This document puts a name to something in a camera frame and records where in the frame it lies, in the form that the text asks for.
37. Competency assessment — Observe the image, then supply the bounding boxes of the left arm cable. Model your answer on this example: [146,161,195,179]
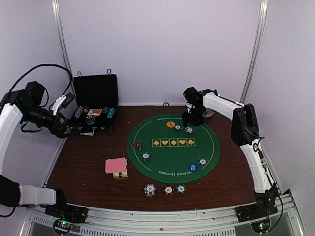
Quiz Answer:
[1,63,74,106]

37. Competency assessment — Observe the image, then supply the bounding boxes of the gold blue card box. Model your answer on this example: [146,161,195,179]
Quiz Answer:
[113,159,128,179]

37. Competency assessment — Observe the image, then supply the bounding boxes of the blue small blind button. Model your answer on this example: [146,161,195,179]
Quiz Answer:
[188,163,199,173]

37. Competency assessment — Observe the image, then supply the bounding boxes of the blue peach ten chip stack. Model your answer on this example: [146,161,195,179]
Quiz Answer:
[144,184,156,197]

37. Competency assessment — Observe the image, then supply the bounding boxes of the lower white bowl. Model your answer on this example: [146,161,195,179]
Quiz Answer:
[203,109,214,118]

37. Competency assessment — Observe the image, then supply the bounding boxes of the triangular all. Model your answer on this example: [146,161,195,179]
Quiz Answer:
[129,140,142,150]

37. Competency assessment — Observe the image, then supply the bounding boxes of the aluminium post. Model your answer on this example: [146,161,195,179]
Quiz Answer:
[51,0,72,72]
[240,0,269,103]

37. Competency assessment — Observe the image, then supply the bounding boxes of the black poker case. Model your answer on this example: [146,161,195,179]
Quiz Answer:
[71,73,119,132]

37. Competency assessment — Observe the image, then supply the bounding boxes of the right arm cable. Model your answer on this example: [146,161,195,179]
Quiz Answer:
[242,105,284,217]

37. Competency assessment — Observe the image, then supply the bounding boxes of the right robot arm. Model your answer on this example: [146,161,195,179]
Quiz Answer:
[182,87,278,217]

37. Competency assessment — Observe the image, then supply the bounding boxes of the orange big blind button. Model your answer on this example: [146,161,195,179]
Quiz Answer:
[166,121,176,128]

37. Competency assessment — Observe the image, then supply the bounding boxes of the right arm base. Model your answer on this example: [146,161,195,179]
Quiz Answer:
[235,203,278,223]

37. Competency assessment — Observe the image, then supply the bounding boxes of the fifty chips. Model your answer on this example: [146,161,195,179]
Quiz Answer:
[174,125,183,131]
[198,158,207,167]
[141,152,151,161]

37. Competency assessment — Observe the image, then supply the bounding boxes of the left aluminium post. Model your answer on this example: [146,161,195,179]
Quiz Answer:
[51,0,72,72]

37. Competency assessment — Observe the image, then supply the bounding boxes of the clear dealer button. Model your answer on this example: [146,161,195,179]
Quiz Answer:
[85,116,95,125]

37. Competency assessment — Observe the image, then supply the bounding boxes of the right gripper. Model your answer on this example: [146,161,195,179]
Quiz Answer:
[183,105,205,126]

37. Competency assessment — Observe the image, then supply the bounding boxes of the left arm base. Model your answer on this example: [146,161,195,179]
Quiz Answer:
[45,204,88,223]

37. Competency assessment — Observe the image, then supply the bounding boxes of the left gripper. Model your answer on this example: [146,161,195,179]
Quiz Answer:
[21,104,80,138]

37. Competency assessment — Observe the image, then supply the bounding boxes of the blue green fifty chip stack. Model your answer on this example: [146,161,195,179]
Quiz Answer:
[176,185,186,194]

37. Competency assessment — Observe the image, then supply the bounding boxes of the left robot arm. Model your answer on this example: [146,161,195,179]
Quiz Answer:
[0,81,80,218]

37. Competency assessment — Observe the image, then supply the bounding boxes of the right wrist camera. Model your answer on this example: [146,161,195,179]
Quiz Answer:
[183,87,203,110]

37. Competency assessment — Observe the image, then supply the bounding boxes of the teal chips in case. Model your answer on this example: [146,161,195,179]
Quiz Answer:
[102,107,116,119]

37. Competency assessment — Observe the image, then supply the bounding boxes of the round green poker mat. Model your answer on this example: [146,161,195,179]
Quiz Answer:
[127,114,221,184]

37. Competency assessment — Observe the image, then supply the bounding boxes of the right aluminium post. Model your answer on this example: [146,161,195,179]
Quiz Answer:
[240,0,269,103]

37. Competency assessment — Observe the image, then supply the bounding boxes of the brown hundred chip stack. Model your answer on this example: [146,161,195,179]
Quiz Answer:
[163,186,174,197]

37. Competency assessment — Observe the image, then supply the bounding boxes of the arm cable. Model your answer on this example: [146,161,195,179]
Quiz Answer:
[1,63,74,106]
[242,105,284,217]

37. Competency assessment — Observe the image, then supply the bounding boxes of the ten chips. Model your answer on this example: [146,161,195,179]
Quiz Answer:
[185,126,194,134]

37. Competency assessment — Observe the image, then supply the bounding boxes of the red-backed card deck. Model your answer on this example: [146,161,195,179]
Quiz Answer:
[105,157,127,174]

